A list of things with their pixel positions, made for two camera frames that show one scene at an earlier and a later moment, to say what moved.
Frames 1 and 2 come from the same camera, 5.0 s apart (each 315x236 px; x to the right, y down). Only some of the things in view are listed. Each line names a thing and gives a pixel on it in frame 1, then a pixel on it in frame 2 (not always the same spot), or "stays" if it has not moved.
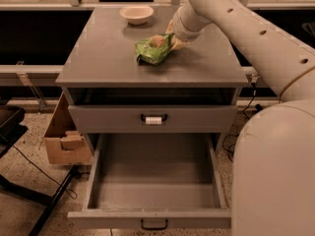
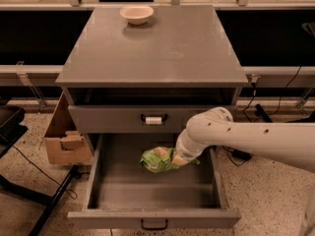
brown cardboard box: (64, 143) stays
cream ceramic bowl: (137, 15) stays
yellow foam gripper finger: (177, 43) to (178, 160)
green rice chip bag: (154, 49) to (157, 159)
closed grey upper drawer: (152, 119) stays
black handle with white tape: (154, 120) stays
